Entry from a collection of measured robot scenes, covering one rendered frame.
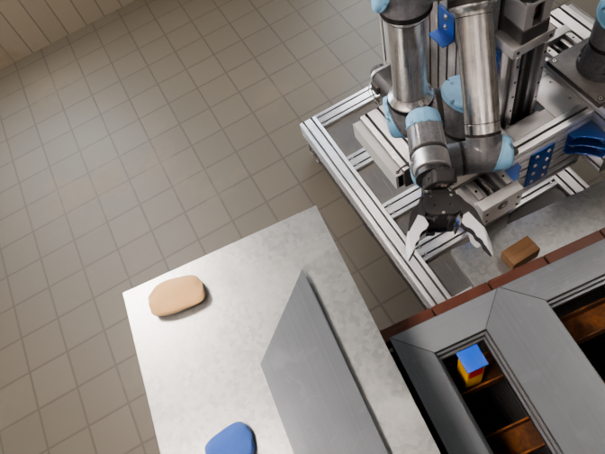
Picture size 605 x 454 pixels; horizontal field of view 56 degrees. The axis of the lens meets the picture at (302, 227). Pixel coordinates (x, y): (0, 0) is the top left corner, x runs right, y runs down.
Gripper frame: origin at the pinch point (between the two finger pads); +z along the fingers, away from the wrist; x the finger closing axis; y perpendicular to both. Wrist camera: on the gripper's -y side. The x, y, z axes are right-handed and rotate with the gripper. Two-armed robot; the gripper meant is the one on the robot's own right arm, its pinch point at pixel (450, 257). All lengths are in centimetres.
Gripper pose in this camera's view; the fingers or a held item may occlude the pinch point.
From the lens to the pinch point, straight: 105.8
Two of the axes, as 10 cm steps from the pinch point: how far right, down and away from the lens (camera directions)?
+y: 0.6, 5.0, 8.6
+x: -10.0, 0.6, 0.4
